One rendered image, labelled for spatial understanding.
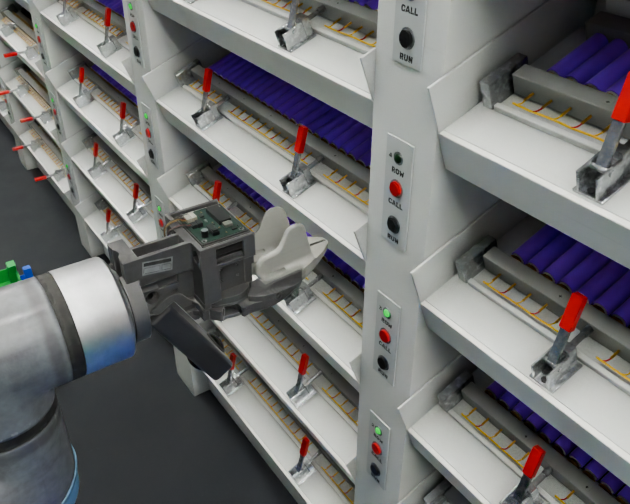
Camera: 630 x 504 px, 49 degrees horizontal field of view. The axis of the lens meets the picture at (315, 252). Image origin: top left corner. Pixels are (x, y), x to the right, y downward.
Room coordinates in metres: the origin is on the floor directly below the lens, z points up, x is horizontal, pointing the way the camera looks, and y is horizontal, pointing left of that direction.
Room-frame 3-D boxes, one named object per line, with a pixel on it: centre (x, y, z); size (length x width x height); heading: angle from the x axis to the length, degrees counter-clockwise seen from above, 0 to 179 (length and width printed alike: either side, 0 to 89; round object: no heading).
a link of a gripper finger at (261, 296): (0.52, 0.05, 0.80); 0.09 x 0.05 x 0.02; 124
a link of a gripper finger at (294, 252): (0.55, 0.02, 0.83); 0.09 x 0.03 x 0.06; 124
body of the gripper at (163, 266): (0.50, 0.12, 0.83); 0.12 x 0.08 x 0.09; 124
